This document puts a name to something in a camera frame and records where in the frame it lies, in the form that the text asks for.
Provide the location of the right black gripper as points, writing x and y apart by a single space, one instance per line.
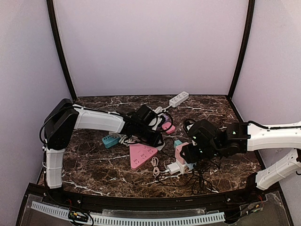
188 153

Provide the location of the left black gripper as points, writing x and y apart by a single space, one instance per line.
154 138

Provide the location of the pink triangular power strip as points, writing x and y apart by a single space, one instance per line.
140 154

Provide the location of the pink charger plug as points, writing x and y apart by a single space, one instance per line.
168 127

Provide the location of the pink white cube adapter cluster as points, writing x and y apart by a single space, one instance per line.
178 154

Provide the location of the white power strip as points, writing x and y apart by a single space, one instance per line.
180 98

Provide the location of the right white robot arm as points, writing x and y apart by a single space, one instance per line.
243 137

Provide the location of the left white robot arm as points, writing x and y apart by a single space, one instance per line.
67 119

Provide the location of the white usb charger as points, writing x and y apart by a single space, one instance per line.
173 168

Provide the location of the teal power strip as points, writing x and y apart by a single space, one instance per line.
109 141

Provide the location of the small circuit board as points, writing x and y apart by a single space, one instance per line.
75 216

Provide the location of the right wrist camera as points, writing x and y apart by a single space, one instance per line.
201 132

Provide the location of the white slotted cable duct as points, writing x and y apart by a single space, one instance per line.
130 218

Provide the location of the black frame right post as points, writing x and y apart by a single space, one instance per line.
243 47

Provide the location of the black frame post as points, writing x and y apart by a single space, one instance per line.
243 47
59 48

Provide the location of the black frame left post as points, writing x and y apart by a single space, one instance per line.
59 48

